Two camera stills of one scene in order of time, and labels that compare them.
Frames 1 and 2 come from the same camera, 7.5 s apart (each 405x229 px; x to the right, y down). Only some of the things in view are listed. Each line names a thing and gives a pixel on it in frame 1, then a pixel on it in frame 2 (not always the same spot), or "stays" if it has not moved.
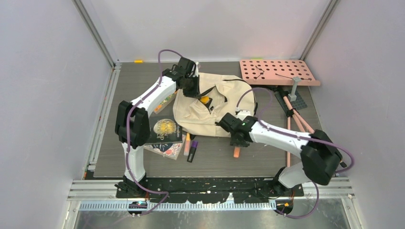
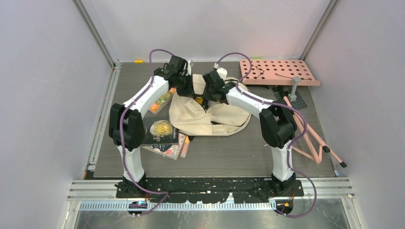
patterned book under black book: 170,150 stays
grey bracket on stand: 292,97 stays
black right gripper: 234,142 to 207,97
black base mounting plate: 209,190 stays
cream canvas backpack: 229,94 stays
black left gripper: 195,93 to 188,92
